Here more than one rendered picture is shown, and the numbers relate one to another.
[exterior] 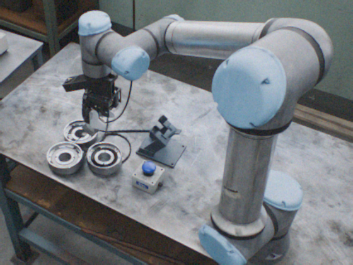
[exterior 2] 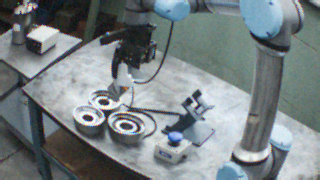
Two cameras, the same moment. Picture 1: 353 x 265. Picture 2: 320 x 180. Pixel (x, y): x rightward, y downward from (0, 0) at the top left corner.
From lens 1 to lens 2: 0.33 m
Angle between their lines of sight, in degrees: 15
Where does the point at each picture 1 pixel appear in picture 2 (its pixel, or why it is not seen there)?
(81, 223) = not seen: outside the picture
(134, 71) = (175, 12)
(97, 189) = (116, 152)
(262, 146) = (275, 64)
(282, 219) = (278, 157)
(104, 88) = (140, 37)
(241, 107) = (260, 20)
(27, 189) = (56, 153)
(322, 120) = not seen: hidden behind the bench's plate
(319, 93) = not seen: hidden behind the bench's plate
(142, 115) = (172, 100)
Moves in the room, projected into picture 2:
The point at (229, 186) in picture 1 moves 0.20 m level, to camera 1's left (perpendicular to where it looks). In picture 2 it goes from (253, 110) to (156, 98)
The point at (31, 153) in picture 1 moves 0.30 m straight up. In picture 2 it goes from (61, 111) to (67, 27)
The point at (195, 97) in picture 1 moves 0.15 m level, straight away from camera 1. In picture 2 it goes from (228, 92) to (233, 72)
